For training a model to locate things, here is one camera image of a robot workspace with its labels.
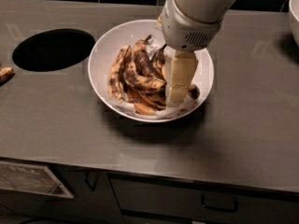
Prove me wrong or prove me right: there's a white paper liner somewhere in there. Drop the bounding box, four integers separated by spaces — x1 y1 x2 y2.
107 39 200 121

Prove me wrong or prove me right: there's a spotted banana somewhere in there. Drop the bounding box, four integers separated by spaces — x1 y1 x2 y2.
123 62 166 93
188 84 200 99
107 46 132 100

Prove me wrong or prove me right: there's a black drawer handle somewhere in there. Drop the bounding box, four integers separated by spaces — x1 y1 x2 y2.
200 196 238 213

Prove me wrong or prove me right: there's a black cabinet door handle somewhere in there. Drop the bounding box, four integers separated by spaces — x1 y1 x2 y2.
84 171 98 191

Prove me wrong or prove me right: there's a framed sign on cabinet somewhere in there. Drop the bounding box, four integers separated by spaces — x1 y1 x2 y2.
0 161 74 199

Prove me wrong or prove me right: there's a white ceramic bowl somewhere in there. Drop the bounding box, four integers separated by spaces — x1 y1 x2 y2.
88 20 214 123

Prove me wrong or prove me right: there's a dark banana centre back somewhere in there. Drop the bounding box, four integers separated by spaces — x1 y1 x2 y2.
133 35 163 79

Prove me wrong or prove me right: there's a dark banana with long stem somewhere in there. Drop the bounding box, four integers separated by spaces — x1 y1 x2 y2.
151 44 166 74

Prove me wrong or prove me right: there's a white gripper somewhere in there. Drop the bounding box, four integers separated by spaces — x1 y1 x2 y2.
155 0 222 106

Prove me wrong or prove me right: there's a banana at left edge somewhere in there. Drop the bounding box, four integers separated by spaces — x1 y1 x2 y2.
0 67 14 83

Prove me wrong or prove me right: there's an orange banana peel piece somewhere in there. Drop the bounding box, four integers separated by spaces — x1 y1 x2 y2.
127 89 156 115

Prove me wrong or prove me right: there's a grey drawer front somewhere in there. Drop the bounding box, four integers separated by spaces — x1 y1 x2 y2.
109 175 299 224

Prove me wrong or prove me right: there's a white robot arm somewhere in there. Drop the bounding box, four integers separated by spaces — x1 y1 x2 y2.
156 0 236 106

